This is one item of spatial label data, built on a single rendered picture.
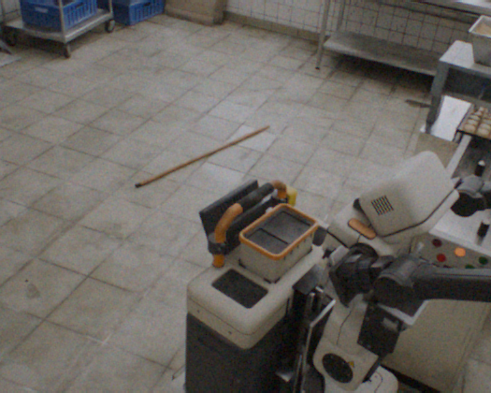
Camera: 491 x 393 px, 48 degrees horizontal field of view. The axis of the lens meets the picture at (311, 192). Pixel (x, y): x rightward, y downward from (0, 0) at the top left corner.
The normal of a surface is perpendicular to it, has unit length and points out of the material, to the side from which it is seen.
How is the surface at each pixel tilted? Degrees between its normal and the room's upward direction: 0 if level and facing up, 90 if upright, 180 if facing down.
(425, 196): 43
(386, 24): 90
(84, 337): 0
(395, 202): 90
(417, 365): 90
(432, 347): 90
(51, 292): 0
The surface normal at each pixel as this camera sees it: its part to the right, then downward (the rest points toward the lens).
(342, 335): -0.55, 0.41
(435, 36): -0.31, 0.51
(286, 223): 0.14, -0.81
